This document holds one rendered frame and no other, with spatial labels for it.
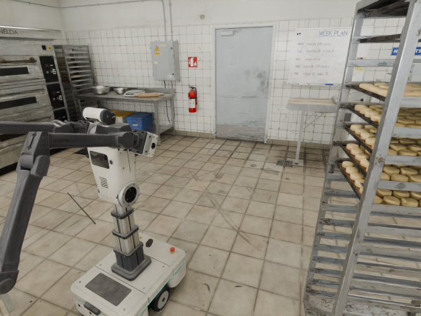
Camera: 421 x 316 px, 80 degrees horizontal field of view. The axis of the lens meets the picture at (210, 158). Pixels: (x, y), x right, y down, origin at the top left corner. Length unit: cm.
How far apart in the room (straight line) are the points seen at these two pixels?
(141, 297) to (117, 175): 79
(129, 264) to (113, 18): 501
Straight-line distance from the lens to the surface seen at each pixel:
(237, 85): 491
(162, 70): 520
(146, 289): 185
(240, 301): 208
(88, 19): 643
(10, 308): 140
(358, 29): 130
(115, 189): 152
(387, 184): 101
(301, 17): 473
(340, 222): 158
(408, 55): 88
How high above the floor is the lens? 164
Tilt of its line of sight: 23 degrees down
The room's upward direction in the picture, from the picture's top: 1 degrees counter-clockwise
